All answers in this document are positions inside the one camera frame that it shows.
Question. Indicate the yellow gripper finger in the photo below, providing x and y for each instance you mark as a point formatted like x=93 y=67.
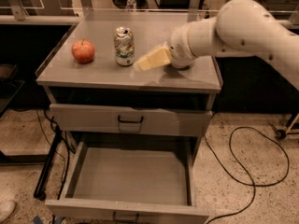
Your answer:
x=157 y=57

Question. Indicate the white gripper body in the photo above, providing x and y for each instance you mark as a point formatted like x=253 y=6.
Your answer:
x=179 y=49

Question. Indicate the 7up can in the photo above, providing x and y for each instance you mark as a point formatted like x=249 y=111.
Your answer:
x=124 y=46

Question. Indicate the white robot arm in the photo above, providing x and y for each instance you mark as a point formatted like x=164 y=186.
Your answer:
x=242 y=28

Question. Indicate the grey drawer cabinet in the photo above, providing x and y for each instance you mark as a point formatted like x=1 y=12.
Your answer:
x=103 y=82

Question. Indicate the closed grey upper drawer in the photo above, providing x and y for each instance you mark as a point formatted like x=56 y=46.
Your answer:
x=118 y=119

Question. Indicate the open grey lower drawer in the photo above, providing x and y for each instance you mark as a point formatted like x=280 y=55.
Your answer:
x=125 y=184

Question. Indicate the white bowl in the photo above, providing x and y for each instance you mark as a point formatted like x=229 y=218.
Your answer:
x=182 y=64

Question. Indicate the clear plastic water bottle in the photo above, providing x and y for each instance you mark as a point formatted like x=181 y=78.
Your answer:
x=131 y=5

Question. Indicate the red apple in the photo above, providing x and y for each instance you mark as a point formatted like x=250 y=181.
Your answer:
x=83 y=51

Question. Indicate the wheeled cart base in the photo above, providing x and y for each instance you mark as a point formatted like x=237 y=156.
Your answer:
x=291 y=127

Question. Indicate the white shoe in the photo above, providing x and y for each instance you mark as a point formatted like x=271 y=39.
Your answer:
x=6 y=209

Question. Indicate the white horizontal rail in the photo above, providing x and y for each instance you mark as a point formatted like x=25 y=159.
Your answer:
x=41 y=20

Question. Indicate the black table leg frame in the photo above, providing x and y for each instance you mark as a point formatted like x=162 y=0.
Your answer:
x=39 y=192

